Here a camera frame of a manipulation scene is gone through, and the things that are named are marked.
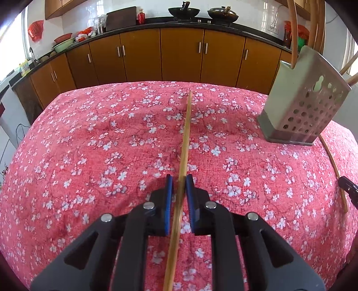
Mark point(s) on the metal cup with plastic bag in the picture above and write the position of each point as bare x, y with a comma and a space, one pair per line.
100, 25

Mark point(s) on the red and white dishes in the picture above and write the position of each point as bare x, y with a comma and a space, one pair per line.
85, 34

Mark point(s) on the red plastic bag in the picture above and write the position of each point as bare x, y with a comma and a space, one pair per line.
36, 29

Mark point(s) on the green basin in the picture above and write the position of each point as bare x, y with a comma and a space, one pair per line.
63, 47

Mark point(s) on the black kitchen countertop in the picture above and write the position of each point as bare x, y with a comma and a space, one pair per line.
156, 21

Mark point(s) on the wok with lid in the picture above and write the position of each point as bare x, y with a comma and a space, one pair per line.
222, 14

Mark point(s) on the wide bright window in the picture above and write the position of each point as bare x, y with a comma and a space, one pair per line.
12, 47

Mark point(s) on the metal faucet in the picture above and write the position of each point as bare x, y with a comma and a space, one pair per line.
33, 56

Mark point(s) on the white wall socket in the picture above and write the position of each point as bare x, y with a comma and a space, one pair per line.
273, 28

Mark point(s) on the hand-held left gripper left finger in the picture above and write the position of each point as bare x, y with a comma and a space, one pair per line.
168, 204

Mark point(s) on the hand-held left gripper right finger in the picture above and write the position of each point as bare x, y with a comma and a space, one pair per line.
190, 204

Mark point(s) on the black wok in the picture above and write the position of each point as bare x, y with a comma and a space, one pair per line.
183, 11

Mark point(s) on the small wooden wall cabinet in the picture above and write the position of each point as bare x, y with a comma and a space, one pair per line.
58, 7

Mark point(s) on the red basin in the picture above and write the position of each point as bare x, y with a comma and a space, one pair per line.
63, 37

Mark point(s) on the wooden base cabinets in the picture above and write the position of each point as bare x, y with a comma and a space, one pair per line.
139, 56

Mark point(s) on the red floral tablecloth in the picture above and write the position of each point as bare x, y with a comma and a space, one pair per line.
98, 154

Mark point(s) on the long wooden wall cabinet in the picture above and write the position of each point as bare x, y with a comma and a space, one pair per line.
303, 7

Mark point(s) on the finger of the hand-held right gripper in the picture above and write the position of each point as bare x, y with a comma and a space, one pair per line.
351, 191

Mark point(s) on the narrow bright window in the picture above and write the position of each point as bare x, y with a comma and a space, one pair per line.
353, 50

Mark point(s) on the dark wooden cutting board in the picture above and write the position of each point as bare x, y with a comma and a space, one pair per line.
121, 18

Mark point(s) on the red bag with green packs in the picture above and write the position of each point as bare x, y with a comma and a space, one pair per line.
300, 33

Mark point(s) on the gas stove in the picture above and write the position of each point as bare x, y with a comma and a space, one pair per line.
202, 21

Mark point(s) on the red bottle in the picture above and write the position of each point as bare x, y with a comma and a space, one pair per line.
141, 18

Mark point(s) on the perforated metal chopstick holder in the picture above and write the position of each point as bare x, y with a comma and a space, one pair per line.
299, 89

